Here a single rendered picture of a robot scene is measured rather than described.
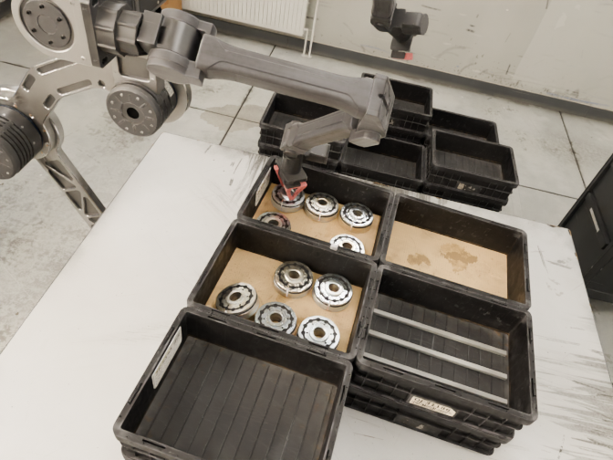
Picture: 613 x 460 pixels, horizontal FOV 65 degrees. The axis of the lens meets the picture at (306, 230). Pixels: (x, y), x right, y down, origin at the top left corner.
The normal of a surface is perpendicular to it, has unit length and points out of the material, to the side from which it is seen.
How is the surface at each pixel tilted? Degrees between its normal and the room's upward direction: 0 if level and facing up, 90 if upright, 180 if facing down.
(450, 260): 0
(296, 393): 0
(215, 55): 40
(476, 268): 0
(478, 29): 90
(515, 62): 90
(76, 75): 90
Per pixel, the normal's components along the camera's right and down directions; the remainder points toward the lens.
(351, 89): 0.05, -0.06
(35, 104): -0.19, 0.69
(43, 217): 0.15, -0.68
